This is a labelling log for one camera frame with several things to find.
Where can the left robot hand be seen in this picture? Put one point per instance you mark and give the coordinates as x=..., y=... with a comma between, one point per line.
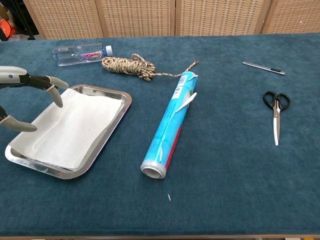
x=12, y=76

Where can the white paper sheet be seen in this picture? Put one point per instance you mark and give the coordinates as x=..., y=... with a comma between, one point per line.
x=75, y=130

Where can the silver metal tray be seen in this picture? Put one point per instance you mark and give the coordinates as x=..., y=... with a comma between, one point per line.
x=32, y=166

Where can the black tripod stand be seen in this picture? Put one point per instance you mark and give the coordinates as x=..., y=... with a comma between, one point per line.
x=31, y=37

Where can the orange object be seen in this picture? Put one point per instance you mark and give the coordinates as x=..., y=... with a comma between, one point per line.
x=6, y=27

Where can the clear plastic water bottle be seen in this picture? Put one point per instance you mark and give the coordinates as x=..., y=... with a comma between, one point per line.
x=72, y=55

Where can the wicker folding screen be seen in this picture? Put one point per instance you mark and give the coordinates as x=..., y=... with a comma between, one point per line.
x=137, y=17

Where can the blue cling film roll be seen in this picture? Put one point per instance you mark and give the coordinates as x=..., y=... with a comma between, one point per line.
x=170, y=125

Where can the tiny white paper scrap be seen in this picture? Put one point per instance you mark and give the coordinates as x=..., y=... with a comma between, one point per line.
x=169, y=197

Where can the teal carpet table cover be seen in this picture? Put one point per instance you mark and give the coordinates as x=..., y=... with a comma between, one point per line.
x=225, y=175

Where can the silver and black pen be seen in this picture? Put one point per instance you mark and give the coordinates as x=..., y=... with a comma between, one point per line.
x=262, y=68

